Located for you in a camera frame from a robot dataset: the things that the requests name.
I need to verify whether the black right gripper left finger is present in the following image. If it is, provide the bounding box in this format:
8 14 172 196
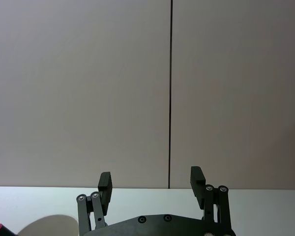
76 172 113 233

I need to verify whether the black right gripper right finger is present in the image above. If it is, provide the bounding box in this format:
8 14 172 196
190 166 234 232

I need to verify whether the table cloth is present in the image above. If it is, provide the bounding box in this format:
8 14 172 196
0 186 295 236

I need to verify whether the black tool with red switch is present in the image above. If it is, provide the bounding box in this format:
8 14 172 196
0 222 18 236

